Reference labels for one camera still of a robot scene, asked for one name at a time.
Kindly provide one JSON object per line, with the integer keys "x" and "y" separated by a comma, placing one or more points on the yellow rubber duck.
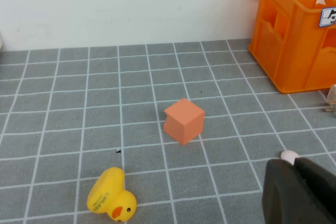
{"x": 105, "y": 197}

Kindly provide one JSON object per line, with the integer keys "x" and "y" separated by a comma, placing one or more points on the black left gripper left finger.
{"x": 283, "y": 195}

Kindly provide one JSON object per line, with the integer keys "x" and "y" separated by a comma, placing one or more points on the white label with fork character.
{"x": 328, "y": 17}

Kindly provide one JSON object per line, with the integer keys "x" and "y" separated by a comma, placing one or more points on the white plastic fork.
{"x": 288, "y": 155}

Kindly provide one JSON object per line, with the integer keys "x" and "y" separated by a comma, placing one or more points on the orange plastic cutlery holder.
{"x": 288, "y": 51}

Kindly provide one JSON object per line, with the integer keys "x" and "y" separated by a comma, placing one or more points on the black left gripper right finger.
{"x": 320, "y": 182}

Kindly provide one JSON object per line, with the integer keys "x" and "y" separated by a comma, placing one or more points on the grey grid table mat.
{"x": 78, "y": 119}

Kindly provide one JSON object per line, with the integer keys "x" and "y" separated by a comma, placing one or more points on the white power adapter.
{"x": 332, "y": 100}

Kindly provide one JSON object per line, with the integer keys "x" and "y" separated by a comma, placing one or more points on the orange foam cube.
{"x": 183, "y": 121}

